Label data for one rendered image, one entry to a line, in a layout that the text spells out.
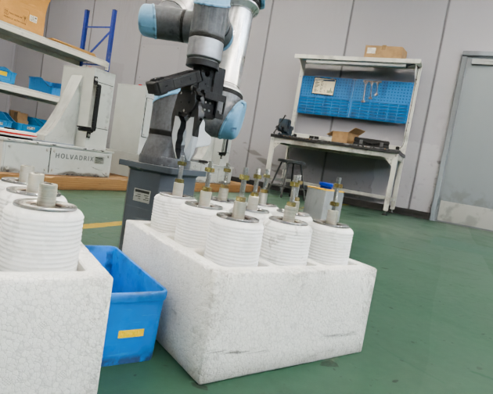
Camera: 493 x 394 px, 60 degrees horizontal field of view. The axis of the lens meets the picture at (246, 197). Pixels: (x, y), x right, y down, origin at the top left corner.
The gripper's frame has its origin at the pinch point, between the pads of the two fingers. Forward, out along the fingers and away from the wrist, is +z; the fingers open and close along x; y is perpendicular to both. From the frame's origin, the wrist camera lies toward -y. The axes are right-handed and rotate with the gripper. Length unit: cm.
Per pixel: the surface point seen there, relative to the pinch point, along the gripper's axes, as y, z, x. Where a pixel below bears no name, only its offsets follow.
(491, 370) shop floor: 50, 34, -53
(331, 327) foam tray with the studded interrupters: 17.2, 27.9, -33.5
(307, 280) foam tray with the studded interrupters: 8.5, 18.4, -32.4
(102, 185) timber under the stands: 74, 31, 196
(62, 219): -32.3, 10.2, -24.9
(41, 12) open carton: 111, -140, 509
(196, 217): -4.3, 11.2, -14.6
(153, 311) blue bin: -14.2, 25.9, -20.3
